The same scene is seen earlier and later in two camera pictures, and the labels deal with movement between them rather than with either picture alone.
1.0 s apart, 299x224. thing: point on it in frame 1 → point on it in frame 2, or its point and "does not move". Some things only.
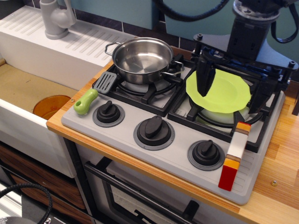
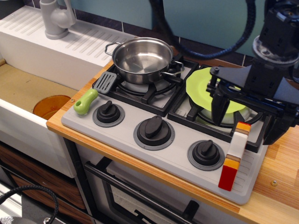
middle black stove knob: x=154 y=134 does not move
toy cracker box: x=232 y=161 does not move
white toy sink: x=38 y=75 does not move
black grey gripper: x=247 y=49 → x=261 y=86
